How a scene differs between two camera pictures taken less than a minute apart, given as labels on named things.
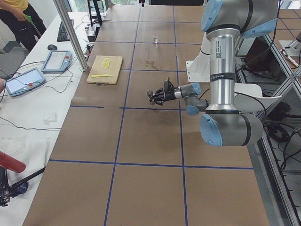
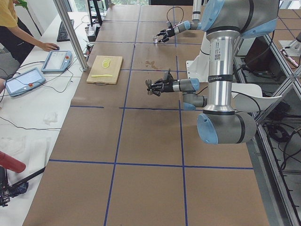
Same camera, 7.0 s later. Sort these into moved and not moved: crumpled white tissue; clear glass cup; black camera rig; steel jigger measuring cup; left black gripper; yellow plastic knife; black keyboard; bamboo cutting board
Moved: steel jigger measuring cup; left black gripper
Not moved: black keyboard; clear glass cup; bamboo cutting board; crumpled white tissue; black camera rig; yellow plastic knife
